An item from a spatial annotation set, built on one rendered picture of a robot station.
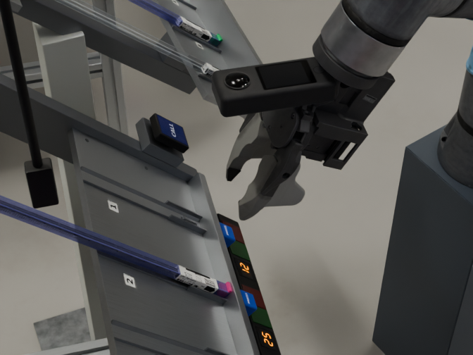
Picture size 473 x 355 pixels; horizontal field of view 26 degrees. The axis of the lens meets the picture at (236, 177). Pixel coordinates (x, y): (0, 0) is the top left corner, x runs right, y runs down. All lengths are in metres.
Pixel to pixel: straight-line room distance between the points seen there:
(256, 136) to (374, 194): 1.27
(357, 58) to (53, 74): 0.60
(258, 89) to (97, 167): 0.31
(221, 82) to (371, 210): 1.34
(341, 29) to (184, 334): 0.38
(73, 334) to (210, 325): 0.93
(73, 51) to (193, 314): 0.45
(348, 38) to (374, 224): 1.33
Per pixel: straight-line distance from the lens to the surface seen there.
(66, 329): 2.09
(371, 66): 0.97
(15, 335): 2.11
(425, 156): 1.64
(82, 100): 1.50
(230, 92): 0.97
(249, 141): 1.07
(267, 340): 1.27
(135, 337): 1.07
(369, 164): 2.38
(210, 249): 1.27
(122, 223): 1.18
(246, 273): 1.33
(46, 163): 0.84
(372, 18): 0.94
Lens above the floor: 1.71
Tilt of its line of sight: 47 degrees down
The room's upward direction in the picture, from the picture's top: straight up
